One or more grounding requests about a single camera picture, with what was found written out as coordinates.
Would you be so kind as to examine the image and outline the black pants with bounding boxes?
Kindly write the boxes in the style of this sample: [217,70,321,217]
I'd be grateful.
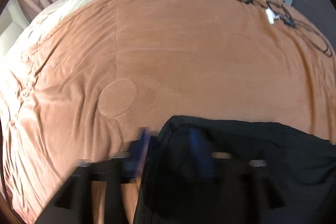
[134,116,335,223]

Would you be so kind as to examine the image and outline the orange-brown bed blanket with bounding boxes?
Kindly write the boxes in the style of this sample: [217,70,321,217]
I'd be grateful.
[1,0,335,223]

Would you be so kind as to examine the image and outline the cream padded headboard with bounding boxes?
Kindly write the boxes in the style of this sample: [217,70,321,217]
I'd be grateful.
[0,0,30,57]

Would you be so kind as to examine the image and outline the black cable with white plug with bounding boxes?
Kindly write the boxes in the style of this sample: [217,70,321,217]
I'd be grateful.
[217,0,333,58]

